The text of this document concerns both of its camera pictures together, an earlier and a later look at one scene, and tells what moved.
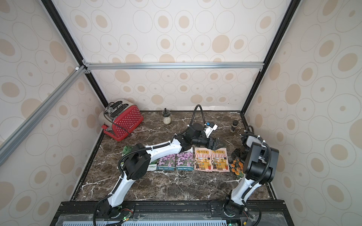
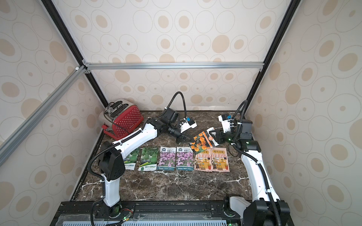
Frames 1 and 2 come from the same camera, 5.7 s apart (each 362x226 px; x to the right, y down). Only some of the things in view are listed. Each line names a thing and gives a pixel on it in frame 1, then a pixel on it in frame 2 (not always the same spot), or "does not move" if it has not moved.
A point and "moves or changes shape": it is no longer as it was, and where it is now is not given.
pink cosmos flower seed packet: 167,163 does not move
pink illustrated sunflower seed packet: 203,159 does not move
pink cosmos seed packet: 185,160 does not move
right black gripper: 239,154 -> 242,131
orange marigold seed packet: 237,167 moves or changes shape
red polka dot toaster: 120,117 does not move
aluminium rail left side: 8,144 does not move
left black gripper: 212,145 -> 183,137
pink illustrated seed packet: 219,160 does not move
